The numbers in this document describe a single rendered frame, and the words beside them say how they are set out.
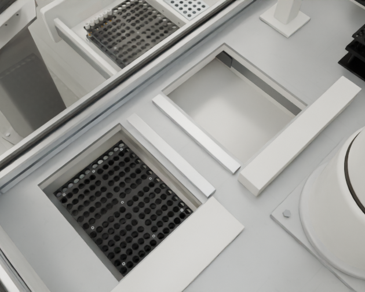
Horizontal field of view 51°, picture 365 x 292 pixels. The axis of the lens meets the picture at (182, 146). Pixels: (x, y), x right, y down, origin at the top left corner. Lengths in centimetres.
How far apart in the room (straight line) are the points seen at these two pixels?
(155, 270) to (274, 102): 52
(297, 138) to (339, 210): 21
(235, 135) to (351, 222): 41
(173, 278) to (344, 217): 29
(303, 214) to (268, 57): 38
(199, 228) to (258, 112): 38
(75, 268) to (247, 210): 32
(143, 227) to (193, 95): 38
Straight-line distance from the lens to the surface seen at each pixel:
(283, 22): 97
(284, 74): 89
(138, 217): 76
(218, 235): 69
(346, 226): 61
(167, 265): 67
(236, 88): 99
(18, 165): 75
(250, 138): 92
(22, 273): 63
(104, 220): 76
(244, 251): 70
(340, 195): 58
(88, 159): 89
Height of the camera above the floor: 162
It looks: 62 degrees down
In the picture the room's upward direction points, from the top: straight up
